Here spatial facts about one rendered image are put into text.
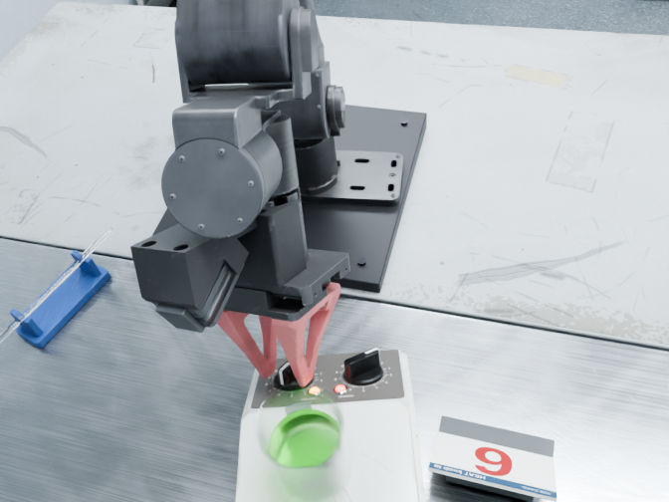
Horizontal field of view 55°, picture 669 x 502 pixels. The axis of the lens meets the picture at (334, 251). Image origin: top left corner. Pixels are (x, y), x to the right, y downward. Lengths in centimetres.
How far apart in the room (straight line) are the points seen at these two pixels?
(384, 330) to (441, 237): 12
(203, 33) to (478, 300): 35
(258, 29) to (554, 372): 37
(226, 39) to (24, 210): 47
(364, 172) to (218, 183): 35
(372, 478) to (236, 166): 22
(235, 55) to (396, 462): 28
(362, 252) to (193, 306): 28
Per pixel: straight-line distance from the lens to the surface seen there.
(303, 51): 41
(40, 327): 69
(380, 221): 65
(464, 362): 58
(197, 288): 38
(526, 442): 55
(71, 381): 65
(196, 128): 35
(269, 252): 42
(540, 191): 71
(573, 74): 88
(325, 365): 54
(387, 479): 44
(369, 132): 75
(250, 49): 41
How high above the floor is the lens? 140
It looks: 50 degrees down
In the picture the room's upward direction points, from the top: 9 degrees counter-clockwise
